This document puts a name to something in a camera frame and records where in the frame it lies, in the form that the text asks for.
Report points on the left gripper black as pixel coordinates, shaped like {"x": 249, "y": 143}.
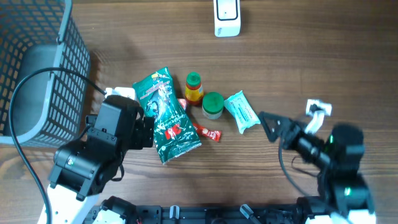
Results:
{"x": 143, "y": 134}

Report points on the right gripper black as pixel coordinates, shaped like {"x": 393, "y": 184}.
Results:
{"x": 285, "y": 126}

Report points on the teal wet wipes pack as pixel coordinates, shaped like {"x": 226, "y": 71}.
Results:
{"x": 242, "y": 111}

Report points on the dark green snack bag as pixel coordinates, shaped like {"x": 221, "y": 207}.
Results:
{"x": 174, "y": 133}

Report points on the red coffee stick sachet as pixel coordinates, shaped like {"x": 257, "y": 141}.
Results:
{"x": 210, "y": 134}

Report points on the jar with green lid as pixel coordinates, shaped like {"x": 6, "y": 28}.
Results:
{"x": 213, "y": 105}

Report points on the sauce bottle green cap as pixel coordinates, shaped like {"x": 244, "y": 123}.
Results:
{"x": 193, "y": 89}

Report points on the small red white candy pack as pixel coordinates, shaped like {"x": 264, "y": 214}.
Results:
{"x": 183, "y": 103}

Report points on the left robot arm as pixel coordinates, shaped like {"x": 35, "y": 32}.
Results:
{"x": 82, "y": 168}

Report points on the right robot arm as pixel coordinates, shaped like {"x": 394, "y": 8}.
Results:
{"x": 344, "y": 196}

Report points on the white barcode scanner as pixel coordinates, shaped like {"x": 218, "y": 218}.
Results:
{"x": 227, "y": 18}

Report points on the grey plastic mesh basket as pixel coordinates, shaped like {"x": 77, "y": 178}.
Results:
{"x": 39, "y": 42}

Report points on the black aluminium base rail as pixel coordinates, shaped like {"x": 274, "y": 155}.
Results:
{"x": 286, "y": 214}

